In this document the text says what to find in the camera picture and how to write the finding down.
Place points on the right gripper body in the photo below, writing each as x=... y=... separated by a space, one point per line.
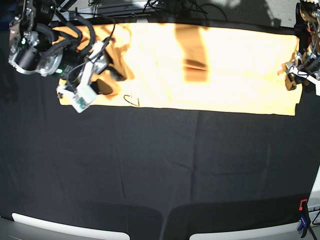
x=43 y=53

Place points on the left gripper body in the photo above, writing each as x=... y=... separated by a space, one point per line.
x=308 y=65

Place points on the yellow t-shirt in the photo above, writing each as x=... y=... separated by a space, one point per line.
x=192 y=67

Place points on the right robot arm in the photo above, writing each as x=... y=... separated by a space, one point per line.
x=44 y=16

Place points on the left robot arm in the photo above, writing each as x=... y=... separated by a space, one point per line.
x=307 y=28

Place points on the black table cloth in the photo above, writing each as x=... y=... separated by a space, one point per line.
x=151 y=172

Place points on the white left monitor edge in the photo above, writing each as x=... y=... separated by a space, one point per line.
x=69 y=229

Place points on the white monitor edge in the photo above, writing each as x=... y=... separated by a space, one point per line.
x=69 y=229
x=247 y=234

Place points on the lower right red clamp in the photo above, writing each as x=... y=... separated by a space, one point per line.
x=304 y=220

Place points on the white right monitor edge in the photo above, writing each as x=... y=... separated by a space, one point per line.
x=247 y=234

